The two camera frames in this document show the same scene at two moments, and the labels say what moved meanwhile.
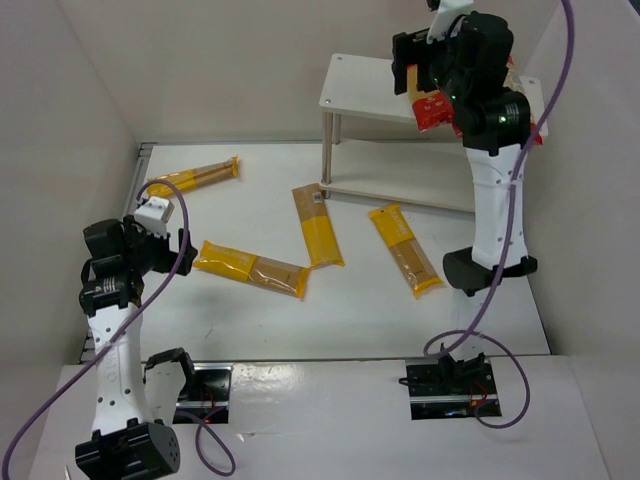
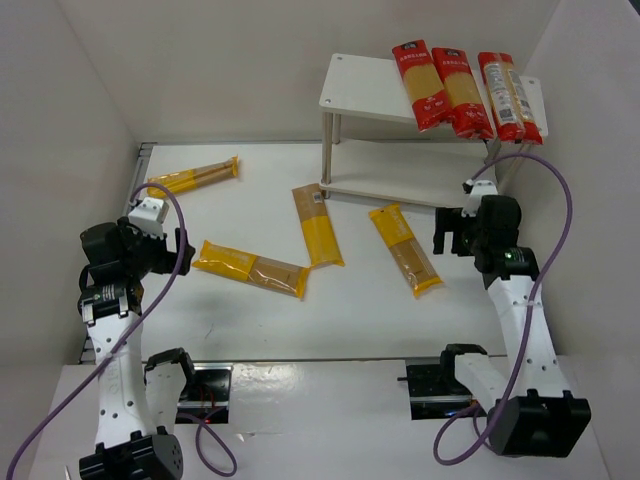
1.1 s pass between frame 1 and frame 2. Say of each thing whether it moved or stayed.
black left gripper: stayed
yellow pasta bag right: stayed
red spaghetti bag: stayed
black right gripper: moved
